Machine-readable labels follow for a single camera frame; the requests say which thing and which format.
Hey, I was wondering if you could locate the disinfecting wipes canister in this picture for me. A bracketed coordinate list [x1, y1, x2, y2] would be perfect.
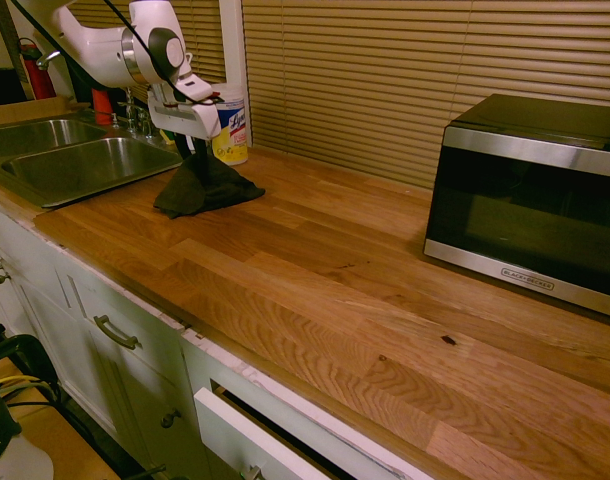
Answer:
[209, 81, 251, 168]

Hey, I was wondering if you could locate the stainless steel sink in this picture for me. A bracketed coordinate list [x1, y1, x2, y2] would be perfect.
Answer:
[0, 116, 185, 210]

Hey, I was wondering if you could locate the open white drawer front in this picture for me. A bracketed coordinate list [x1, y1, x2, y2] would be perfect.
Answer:
[193, 385, 339, 480]

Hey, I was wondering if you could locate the chrome sink faucet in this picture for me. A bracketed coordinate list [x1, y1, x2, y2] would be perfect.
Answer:
[111, 87, 155, 140]

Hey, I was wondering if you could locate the wide beige window blind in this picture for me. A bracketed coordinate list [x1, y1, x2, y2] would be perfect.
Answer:
[241, 0, 610, 192]

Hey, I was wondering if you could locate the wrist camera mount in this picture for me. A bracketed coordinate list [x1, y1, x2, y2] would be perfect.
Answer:
[171, 73, 219, 106]

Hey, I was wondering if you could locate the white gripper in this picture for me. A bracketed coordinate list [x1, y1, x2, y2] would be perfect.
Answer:
[147, 95, 222, 179]

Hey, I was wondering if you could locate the white kitchen cabinet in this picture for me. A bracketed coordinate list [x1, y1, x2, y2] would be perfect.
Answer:
[0, 197, 436, 480]

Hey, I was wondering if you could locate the yellow cable bundle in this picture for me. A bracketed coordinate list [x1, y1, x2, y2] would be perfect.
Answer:
[0, 373, 54, 399]

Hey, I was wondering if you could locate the black microwave oven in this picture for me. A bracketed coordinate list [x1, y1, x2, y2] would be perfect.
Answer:
[423, 92, 610, 322]

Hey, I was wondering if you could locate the red fire extinguisher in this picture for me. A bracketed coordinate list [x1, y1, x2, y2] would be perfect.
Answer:
[16, 37, 57, 102]

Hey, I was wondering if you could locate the narrow beige window blind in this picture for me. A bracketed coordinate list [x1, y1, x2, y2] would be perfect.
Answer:
[67, 0, 225, 104]

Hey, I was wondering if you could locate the dark green cloth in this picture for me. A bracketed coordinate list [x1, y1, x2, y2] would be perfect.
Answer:
[152, 156, 267, 221]

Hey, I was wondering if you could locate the metal drawer bar handle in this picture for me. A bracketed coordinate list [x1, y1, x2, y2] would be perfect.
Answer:
[92, 314, 141, 351]

